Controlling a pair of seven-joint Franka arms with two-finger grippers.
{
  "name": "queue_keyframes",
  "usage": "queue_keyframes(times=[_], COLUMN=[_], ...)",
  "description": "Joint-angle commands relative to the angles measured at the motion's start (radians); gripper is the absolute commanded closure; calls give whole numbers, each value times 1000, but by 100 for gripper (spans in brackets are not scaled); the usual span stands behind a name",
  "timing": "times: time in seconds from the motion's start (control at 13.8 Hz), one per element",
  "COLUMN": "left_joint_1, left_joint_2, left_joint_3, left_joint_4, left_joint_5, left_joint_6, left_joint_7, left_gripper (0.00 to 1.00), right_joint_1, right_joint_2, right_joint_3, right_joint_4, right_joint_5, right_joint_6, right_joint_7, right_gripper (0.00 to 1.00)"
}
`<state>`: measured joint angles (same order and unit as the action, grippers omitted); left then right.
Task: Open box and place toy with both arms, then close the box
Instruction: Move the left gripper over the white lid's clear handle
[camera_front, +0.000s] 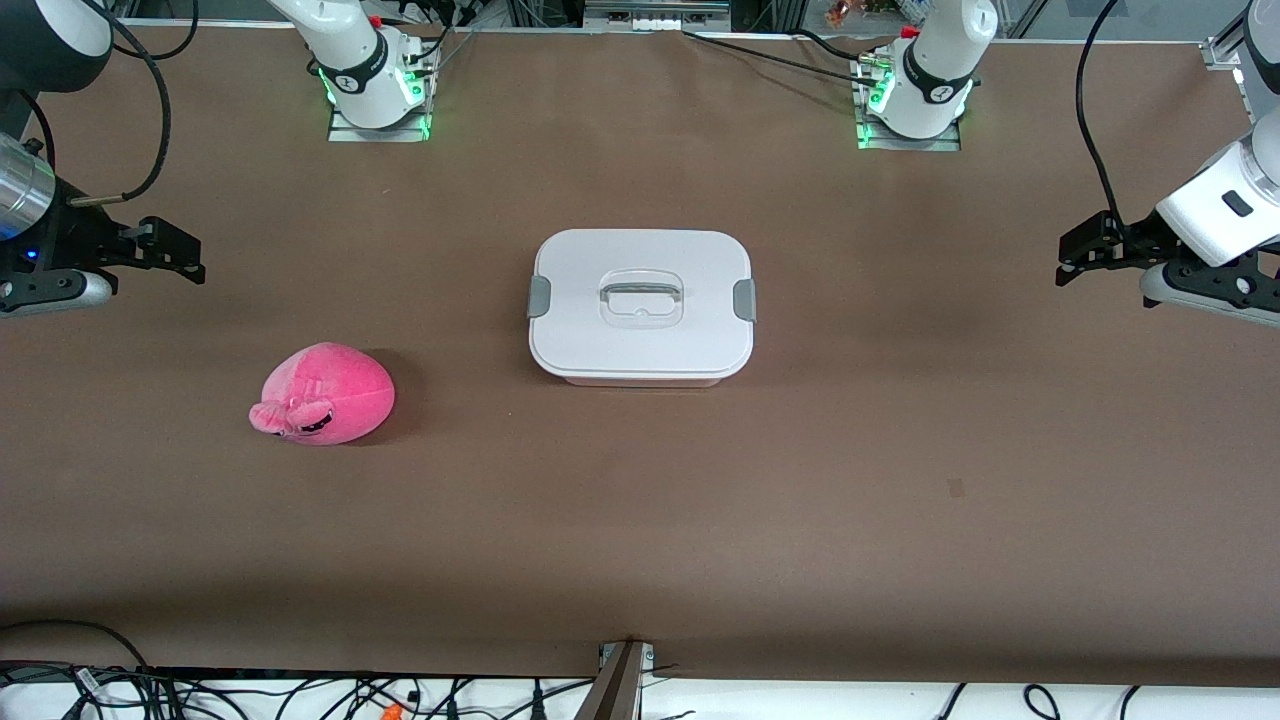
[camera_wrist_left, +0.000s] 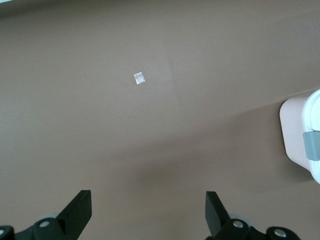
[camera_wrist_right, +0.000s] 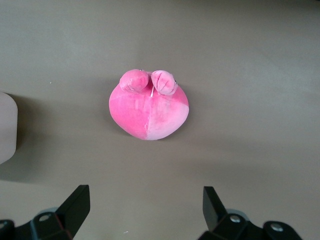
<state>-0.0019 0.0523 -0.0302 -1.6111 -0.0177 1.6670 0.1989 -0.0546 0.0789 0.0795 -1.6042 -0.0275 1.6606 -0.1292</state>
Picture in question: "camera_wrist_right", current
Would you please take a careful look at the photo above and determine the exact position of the pink plush toy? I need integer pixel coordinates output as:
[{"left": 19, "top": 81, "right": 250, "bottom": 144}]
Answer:
[{"left": 108, "top": 68, "right": 190, "bottom": 141}]

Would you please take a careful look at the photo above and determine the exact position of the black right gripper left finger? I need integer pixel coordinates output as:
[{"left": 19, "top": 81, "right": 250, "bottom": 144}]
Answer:
[{"left": 0, "top": 184, "right": 91, "bottom": 240}]

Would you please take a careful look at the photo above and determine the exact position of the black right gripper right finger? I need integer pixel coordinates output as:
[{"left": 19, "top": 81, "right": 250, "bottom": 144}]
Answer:
[{"left": 197, "top": 185, "right": 304, "bottom": 240}]

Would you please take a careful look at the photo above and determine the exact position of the pink translucent plastic box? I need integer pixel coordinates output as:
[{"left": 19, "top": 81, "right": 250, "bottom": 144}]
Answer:
[{"left": 0, "top": 91, "right": 19, "bottom": 166}]

